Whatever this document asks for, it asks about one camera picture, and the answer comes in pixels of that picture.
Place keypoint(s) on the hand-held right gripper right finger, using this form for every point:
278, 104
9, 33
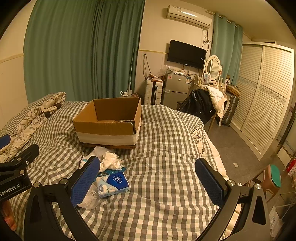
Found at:
209, 183

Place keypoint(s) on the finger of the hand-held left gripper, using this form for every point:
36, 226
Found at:
4, 141
25, 155

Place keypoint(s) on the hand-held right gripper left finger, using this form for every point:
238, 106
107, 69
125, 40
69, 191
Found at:
84, 183

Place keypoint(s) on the clear plastic jar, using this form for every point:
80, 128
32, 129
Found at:
90, 199

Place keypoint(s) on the blue white tissue pack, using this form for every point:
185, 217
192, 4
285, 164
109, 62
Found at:
113, 183

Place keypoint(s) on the white cloth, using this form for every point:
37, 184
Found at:
111, 162

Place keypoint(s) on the brown cardboard box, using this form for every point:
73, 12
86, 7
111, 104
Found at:
108, 129

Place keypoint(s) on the person's left hand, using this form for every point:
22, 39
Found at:
10, 220

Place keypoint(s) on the floral cream quilt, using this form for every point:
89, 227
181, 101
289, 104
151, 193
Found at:
30, 115

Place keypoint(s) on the grey white checked blanket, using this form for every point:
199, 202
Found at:
161, 162

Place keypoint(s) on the wooden chair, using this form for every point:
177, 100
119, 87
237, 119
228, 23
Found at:
211, 122

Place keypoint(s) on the green seat wooden stool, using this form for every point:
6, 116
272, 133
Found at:
274, 178

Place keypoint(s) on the dark hard suitcase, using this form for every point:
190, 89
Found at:
231, 109

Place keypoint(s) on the chair with black jacket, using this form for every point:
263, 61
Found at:
196, 104

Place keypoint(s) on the red white bag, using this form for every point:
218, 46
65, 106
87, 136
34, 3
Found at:
292, 166

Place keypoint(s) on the white padded coat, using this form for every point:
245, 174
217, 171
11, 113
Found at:
217, 97

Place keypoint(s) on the brown woven bag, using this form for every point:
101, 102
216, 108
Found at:
233, 88

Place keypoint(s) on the silver small fridge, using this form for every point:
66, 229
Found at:
174, 90

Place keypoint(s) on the white louvred wardrobe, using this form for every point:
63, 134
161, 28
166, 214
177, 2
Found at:
261, 97

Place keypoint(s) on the white suitcase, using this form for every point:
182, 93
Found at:
152, 92

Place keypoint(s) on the white oval mirror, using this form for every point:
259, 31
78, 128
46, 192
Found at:
214, 67

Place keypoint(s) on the white mop pole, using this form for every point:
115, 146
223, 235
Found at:
130, 74

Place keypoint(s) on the wide green curtain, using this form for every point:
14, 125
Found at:
81, 46

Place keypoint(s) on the clear plastic bag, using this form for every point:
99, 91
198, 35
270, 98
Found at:
163, 69

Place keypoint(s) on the narrow green curtain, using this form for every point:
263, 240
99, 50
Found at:
225, 51

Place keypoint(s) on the white air conditioner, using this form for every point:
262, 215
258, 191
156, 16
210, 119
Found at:
188, 16

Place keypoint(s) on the black wall television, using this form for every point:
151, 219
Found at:
186, 54

